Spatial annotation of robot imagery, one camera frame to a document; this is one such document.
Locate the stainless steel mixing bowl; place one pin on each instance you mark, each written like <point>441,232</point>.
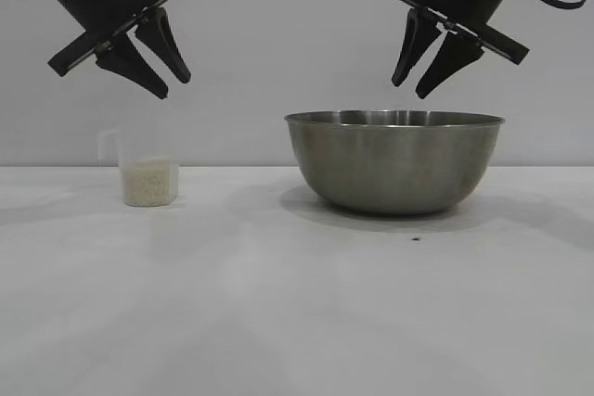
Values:
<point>394,164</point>

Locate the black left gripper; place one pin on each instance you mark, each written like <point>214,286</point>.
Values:
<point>97,2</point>

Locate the clear measuring cup with rice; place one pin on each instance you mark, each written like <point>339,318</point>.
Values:
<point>146,182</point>

